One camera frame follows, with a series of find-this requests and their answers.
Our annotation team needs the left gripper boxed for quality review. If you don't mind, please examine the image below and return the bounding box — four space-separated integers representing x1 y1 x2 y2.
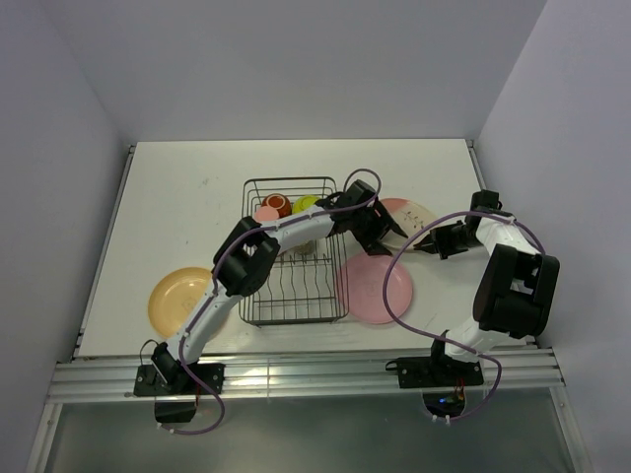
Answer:
349 201 405 256

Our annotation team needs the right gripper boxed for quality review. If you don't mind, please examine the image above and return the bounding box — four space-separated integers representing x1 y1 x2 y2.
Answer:
416 220 482 259

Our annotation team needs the pink cream floral plate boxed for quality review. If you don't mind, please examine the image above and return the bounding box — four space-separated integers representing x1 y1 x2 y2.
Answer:
381 198 438 251

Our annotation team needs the pink plastic plate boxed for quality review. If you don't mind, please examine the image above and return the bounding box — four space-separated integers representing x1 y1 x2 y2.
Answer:
336 252 414 325

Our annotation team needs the small speckled ceramic cup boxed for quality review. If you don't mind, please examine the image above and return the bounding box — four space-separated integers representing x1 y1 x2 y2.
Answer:
294 240 316 255

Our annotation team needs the yellow-green bowl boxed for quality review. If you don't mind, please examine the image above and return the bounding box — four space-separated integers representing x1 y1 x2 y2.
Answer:
292 195 319 214

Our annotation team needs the dark red teacup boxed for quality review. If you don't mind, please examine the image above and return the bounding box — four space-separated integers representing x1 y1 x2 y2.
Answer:
262 193 292 218

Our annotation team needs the pink plastic cup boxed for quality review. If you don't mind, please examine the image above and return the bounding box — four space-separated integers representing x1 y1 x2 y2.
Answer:
253 205 280 223

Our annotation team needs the orange plastic plate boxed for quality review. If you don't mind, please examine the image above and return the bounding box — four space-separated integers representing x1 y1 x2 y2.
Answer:
148 267 212 339

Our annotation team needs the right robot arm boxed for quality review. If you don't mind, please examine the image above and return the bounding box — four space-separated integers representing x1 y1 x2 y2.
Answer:
414 190 560 384

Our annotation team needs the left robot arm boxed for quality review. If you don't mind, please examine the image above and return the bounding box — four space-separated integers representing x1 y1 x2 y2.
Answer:
151 179 406 393

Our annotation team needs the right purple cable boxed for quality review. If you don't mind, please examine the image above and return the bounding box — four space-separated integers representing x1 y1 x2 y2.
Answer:
383 210 546 420

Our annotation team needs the purple cable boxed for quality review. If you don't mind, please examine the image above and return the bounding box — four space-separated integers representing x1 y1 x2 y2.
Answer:
176 168 384 380
383 210 546 420

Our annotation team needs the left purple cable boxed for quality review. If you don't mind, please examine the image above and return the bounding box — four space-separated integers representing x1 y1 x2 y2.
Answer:
176 168 384 380

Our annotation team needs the wire dish rack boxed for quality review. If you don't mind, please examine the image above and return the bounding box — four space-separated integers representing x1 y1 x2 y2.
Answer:
239 176 347 327

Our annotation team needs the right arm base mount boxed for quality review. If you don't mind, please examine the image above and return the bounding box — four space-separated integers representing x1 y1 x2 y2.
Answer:
386 356 484 426

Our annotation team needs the aluminium frame rail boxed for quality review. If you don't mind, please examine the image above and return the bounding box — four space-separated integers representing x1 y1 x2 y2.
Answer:
45 344 565 404

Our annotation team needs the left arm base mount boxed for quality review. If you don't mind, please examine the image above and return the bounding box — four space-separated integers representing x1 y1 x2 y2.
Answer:
133 362 226 436

